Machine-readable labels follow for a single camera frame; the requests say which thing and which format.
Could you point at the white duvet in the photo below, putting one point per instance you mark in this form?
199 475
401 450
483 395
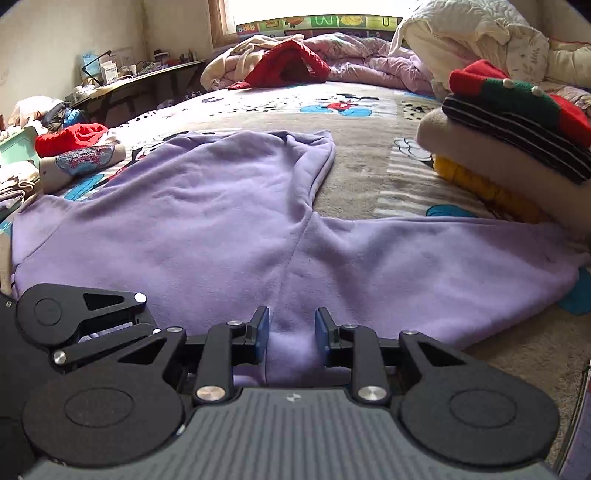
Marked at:
461 27

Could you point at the cream fleece blanket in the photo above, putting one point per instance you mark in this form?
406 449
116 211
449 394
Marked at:
226 64

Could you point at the light green box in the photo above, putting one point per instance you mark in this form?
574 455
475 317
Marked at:
18 147

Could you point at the black desk lamp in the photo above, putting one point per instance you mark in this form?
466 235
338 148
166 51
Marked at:
90 67

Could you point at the pink quilt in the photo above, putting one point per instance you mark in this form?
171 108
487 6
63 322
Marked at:
369 60

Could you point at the purple sweatshirt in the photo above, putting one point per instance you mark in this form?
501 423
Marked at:
207 221

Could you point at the red and green sweater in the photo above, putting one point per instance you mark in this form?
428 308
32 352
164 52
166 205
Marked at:
508 97

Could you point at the white box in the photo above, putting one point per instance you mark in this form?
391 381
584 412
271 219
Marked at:
109 73

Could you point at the black desk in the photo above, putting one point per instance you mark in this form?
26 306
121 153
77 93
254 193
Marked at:
152 76

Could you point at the black striped folded garment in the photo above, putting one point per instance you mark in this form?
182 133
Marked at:
508 134

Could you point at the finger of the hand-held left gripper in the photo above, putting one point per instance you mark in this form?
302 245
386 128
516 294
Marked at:
106 342

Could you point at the cream floral quilt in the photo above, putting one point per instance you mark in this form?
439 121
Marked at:
568 60

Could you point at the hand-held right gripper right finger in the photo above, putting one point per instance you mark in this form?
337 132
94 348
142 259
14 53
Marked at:
323 339

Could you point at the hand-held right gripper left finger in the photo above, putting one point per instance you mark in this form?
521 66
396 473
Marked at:
262 334

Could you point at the red padded jacket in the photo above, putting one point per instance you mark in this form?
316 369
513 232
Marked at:
281 62

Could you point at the colourful alphabet play mat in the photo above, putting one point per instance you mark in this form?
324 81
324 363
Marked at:
323 22

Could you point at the blue plastic bag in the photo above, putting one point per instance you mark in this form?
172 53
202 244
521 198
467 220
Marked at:
74 119

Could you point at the crumpled red knitted garment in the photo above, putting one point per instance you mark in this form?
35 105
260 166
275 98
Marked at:
69 136

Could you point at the heap of mixed clothes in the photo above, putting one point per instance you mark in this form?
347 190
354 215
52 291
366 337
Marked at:
37 113

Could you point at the wooden framed window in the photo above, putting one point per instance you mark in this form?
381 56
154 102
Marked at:
314 7

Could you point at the pile of pale folded clothes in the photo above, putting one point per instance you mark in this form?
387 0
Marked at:
18 187

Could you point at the rolled white sequined garment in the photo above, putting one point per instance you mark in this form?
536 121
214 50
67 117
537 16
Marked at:
78 161

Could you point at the yellow folded garment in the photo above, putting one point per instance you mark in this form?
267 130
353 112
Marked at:
471 180

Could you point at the beige folded garment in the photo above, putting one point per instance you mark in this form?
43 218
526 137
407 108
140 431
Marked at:
485 159

